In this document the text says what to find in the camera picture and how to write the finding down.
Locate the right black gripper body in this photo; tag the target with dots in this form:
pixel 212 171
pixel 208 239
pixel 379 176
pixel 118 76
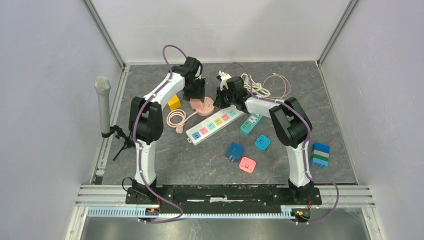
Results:
pixel 225 99

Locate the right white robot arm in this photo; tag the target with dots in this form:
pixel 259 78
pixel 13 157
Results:
pixel 289 120

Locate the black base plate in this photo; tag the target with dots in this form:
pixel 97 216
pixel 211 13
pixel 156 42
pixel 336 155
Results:
pixel 223 198

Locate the pink round socket base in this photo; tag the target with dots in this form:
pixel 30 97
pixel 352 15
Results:
pixel 208 107

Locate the white multicolour power strip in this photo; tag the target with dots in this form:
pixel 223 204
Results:
pixel 212 124

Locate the light blue cable duct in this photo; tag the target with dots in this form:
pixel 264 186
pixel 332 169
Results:
pixel 153 213

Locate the red-pink cube adapter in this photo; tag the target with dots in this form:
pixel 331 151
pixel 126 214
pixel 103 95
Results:
pixel 247 165

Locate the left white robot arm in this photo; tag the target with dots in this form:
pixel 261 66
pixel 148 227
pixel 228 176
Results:
pixel 146 117

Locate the light blue plug adapter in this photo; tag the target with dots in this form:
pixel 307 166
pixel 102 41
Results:
pixel 262 142

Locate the pink cube adapter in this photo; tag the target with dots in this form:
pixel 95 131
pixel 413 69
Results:
pixel 196 104

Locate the yellow cube adapter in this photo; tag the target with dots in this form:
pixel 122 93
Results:
pixel 174 103

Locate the teal power strip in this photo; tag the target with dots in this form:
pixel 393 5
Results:
pixel 250 123

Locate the grey microphone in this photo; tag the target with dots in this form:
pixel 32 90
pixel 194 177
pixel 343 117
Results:
pixel 103 88

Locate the dark blue cube adapter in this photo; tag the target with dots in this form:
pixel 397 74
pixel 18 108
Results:
pixel 234 152

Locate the blue green block stack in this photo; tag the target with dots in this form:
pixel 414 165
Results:
pixel 320 155

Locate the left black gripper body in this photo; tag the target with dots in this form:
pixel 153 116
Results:
pixel 197 90

